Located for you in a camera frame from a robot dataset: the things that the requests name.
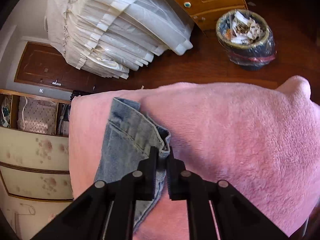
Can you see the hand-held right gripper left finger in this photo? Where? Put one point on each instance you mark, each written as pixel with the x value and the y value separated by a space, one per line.
pixel 153 170

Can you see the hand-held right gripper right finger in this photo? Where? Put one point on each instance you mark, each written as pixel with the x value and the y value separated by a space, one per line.
pixel 173 172

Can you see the blue denim jeans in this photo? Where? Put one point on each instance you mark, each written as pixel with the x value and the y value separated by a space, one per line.
pixel 130 140

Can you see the pink fleece blanket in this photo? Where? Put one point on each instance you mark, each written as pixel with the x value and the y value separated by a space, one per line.
pixel 225 140

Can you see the floral wardrobe with shelves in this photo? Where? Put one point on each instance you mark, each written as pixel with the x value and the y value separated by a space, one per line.
pixel 32 150

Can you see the patterned bedding storage bag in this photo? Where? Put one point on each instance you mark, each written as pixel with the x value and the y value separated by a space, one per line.
pixel 37 116

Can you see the brown wooden door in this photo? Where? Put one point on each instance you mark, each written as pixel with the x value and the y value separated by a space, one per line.
pixel 47 67

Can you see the white pleated curtain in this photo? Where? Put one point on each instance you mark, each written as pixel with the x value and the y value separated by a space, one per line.
pixel 107 27

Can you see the dark waste bin with trash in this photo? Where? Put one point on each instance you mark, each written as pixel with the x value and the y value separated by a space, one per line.
pixel 246 40

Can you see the wooden chest of drawers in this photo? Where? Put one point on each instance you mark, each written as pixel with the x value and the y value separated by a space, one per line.
pixel 205 0

